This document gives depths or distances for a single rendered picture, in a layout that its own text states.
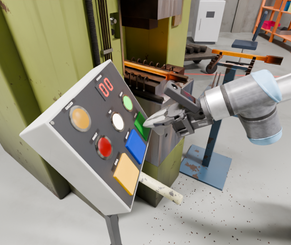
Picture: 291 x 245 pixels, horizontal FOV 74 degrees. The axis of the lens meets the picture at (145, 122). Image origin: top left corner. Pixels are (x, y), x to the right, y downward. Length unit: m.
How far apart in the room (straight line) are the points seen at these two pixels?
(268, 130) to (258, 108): 0.08
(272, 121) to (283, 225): 1.30
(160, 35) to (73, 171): 1.03
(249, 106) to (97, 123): 0.38
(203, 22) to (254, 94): 5.32
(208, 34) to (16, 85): 5.25
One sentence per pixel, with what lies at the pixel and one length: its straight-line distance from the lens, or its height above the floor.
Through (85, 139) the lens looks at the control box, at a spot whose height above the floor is 1.13.
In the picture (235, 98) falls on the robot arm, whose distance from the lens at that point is 0.53.
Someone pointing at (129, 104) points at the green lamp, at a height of 1.09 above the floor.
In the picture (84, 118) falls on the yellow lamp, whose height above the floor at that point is 1.16.
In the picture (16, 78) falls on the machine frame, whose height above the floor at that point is 1.01.
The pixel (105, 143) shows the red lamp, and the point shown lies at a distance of 0.45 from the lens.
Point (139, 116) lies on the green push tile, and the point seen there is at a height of 1.03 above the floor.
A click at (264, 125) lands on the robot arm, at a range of 0.60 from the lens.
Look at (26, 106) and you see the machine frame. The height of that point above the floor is 0.85.
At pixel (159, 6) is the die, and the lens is 0.87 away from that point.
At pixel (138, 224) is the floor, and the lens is 1.55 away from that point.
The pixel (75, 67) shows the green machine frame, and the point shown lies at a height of 1.14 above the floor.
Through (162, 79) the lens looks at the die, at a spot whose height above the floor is 0.99.
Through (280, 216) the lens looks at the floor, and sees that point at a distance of 1.86.
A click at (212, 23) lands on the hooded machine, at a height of 0.53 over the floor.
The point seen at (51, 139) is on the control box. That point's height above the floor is 1.16.
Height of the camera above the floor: 1.39
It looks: 36 degrees down
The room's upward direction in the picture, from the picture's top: straight up
